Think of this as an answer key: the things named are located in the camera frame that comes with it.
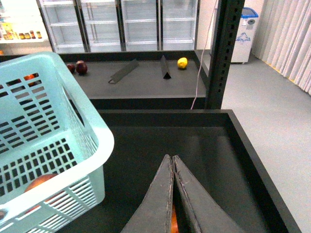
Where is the black flat divider strip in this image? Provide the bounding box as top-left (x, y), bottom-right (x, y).
top-left (108, 59), bottom-right (139, 84)

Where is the small dark red fruit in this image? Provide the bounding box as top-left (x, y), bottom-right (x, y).
top-left (67, 64), bottom-right (75, 74)

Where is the black triangular divider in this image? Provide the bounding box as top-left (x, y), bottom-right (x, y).
top-left (160, 55), bottom-right (172, 80)

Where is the yellow lemon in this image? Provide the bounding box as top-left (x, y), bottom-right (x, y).
top-left (177, 57), bottom-right (188, 70)

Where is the pink cable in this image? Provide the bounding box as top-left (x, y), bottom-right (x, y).
top-left (190, 0), bottom-right (219, 110)

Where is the black shelf upright post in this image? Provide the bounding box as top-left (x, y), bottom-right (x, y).
top-left (205, 0), bottom-right (245, 109)

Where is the white chest freezer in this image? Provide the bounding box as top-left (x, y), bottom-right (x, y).
top-left (231, 7), bottom-right (259, 64)

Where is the dark red apple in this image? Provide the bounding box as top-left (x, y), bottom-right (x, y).
top-left (76, 60), bottom-right (88, 75)

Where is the glass door refrigerator row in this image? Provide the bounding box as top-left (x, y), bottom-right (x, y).
top-left (37, 0), bottom-right (200, 53)

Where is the grey curtain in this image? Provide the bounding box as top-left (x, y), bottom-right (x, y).
top-left (252, 0), bottom-right (311, 94)

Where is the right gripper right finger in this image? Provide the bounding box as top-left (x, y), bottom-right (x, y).
top-left (173, 155), bottom-right (245, 233)

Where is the light blue plastic basket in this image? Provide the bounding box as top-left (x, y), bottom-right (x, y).
top-left (0, 52), bottom-right (114, 233)

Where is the red yellow mango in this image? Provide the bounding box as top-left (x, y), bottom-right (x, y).
top-left (171, 205), bottom-right (179, 233)

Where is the orange tomato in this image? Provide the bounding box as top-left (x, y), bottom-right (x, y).
top-left (24, 73), bottom-right (39, 87)

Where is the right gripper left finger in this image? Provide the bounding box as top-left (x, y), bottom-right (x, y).
top-left (122, 154), bottom-right (174, 233)

